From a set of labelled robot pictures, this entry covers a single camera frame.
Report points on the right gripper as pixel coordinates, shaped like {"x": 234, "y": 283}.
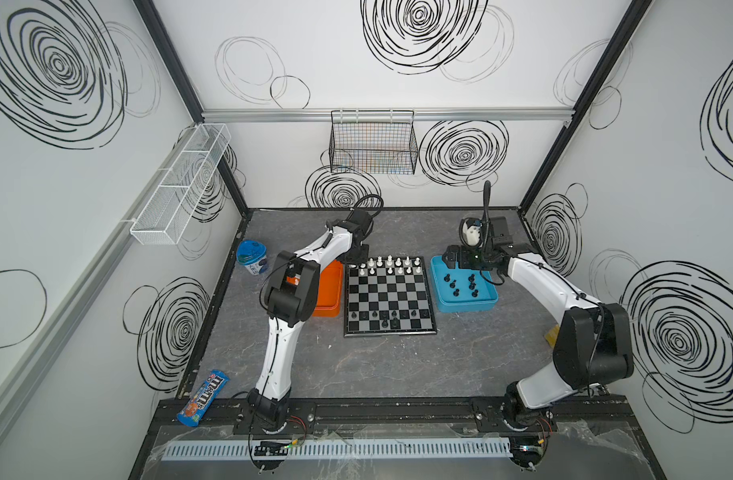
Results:
{"x": 458, "y": 257}

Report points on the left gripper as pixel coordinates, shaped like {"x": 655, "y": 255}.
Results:
{"x": 354, "y": 254}

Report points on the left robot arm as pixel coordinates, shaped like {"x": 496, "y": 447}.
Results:
{"x": 290, "y": 298}

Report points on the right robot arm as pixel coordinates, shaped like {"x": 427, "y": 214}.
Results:
{"x": 594, "y": 344}

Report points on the chess board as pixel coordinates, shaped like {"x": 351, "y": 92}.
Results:
{"x": 382, "y": 300}

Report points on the blue tray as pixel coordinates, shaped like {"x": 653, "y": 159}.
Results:
{"x": 462, "y": 290}

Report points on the orange tray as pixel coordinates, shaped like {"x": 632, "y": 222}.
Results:
{"x": 330, "y": 291}

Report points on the blue lidded cup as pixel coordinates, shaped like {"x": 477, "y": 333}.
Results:
{"x": 252, "y": 255}

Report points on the candy packet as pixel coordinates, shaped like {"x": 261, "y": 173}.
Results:
{"x": 191, "y": 415}

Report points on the black wire basket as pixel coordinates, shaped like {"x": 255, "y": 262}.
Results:
{"x": 373, "y": 141}

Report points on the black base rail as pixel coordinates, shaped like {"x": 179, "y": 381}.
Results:
{"x": 485, "y": 413}

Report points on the white wire shelf basket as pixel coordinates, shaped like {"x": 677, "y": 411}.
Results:
{"x": 166, "y": 215}

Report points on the white cable duct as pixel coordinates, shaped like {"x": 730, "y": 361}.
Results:
{"x": 333, "y": 449}

